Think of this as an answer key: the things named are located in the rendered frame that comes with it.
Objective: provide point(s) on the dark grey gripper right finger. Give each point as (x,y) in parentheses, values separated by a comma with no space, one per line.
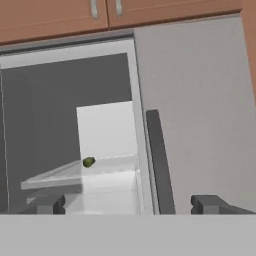
(202,203)

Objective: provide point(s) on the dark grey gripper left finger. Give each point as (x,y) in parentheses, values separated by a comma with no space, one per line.
(57,204)

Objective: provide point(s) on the glass fridge shelf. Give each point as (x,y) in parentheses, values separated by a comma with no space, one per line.
(66,175)

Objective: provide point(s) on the grey fridge door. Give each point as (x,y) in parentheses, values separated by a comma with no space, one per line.
(200,100)

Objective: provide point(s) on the white open fridge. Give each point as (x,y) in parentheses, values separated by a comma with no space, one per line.
(66,86)

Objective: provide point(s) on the small green round food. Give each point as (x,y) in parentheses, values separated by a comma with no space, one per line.
(88,162)

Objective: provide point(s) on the brown wooden side panel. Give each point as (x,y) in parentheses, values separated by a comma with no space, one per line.
(250,40)

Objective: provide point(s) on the brown wooden cupboard door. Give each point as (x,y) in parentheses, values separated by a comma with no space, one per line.
(180,8)
(43,16)

